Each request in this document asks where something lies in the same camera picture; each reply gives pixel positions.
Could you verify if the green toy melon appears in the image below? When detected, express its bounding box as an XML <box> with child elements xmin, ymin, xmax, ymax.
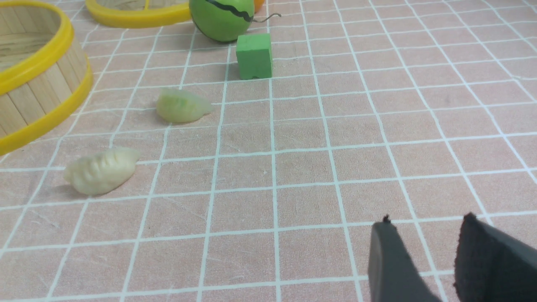
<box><xmin>189</xmin><ymin>0</ymin><xmax>282</xmax><ymax>43</ymax></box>

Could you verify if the bamboo steamer tray yellow rim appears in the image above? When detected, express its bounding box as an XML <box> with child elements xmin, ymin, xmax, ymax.
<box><xmin>0</xmin><ymin>0</ymin><xmax>94</xmax><ymax>155</ymax></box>

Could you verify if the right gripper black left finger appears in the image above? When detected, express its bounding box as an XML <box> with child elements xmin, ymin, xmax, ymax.
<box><xmin>368</xmin><ymin>215</ymin><xmax>440</xmax><ymax>302</ymax></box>

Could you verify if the cream white dumpling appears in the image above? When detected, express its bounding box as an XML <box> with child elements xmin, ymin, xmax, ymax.
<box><xmin>63</xmin><ymin>147</ymin><xmax>141</xmax><ymax>196</ymax></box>

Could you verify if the pale green dumpling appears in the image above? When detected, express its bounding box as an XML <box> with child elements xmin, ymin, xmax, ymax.
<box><xmin>156</xmin><ymin>88</ymin><xmax>214</xmax><ymax>123</ymax></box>

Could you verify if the green foam cube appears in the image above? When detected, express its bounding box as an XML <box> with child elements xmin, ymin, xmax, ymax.
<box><xmin>236</xmin><ymin>33</ymin><xmax>273</xmax><ymax>80</ymax></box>

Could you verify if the pink checkered tablecloth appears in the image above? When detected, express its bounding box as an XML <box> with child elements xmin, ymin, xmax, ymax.
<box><xmin>0</xmin><ymin>0</ymin><xmax>537</xmax><ymax>302</ymax></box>

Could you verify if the orange yellow toy pear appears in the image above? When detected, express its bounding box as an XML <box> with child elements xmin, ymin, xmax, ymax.
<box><xmin>253</xmin><ymin>0</ymin><xmax>265</xmax><ymax>13</ymax></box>

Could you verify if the woven steamer lid yellow rim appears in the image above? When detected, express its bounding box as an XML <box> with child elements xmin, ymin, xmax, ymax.
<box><xmin>86</xmin><ymin>0</ymin><xmax>190</xmax><ymax>29</ymax></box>

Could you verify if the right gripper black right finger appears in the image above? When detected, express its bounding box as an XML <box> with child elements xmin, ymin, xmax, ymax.
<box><xmin>454</xmin><ymin>213</ymin><xmax>537</xmax><ymax>302</ymax></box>

